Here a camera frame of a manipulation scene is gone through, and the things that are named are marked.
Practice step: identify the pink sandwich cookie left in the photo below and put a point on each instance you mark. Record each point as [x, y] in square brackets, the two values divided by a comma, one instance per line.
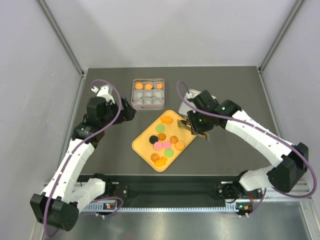
[158, 146]

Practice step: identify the green sandwich cookie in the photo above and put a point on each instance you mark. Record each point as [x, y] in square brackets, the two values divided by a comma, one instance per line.
[168, 153]
[160, 128]

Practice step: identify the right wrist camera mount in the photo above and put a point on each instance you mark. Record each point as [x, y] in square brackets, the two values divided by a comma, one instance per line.
[191, 95]

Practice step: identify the pink sandwich cookie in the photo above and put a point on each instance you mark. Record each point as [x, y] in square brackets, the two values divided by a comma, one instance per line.
[166, 144]
[158, 146]

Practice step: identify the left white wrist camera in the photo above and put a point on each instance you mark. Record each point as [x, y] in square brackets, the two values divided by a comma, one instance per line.
[104, 91]

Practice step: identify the round biscuit cookie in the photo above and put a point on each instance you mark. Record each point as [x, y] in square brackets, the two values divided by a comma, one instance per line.
[148, 86]
[139, 86]
[179, 145]

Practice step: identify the fish shaped cookie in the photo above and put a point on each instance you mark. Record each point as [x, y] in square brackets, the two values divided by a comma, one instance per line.
[161, 161]
[166, 120]

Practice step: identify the pink cookie tin box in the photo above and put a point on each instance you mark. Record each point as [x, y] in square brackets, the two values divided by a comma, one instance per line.
[148, 99]

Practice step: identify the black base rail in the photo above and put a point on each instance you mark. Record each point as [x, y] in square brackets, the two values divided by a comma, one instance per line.
[171, 191]

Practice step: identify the black sandwich cookie left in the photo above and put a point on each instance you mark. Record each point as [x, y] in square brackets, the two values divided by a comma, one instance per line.
[153, 139]

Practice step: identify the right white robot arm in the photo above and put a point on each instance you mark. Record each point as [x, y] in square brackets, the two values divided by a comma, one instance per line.
[287, 161]

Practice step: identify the swirl cookie bottom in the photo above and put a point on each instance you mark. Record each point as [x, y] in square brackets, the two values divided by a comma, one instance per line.
[154, 157]

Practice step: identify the fish shaped cookie bottom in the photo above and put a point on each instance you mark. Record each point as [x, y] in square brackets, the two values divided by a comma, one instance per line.
[161, 161]

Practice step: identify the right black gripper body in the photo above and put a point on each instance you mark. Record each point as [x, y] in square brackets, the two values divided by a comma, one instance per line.
[200, 123]

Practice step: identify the aluminium frame rail front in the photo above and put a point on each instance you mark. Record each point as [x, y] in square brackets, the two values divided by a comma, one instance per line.
[271, 196]

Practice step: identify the chocolate chip cookie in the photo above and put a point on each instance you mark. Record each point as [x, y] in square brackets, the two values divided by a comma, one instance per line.
[161, 136]

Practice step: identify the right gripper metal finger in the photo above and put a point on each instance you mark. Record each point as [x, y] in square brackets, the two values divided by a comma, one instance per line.
[205, 136]
[184, 124]

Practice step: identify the pink sandwich cookie right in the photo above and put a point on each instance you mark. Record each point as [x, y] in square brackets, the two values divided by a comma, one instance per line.
[166, 144]

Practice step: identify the green sandwich cookie bottom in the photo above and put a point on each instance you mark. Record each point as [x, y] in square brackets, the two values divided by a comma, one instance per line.
[168, 153]

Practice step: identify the round biscuit cookie top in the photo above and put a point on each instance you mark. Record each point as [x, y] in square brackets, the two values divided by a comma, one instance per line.
[148, 86]

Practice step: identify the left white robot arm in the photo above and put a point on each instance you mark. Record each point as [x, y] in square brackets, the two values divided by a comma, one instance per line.
[59, 205]

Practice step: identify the yellow plastic tray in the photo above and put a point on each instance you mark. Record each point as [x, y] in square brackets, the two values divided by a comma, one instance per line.
[144, 148]

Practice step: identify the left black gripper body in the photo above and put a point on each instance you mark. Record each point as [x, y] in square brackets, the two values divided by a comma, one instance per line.
[124, 114]

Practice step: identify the silver tin lid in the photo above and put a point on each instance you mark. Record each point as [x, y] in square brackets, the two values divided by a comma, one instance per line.
[184, 108]

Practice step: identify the fish shaped cookie top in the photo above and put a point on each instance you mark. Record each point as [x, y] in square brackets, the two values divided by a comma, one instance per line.
[166, 120]

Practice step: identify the green sandwich cookie top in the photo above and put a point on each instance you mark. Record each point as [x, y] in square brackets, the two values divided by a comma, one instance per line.
[160, 128]

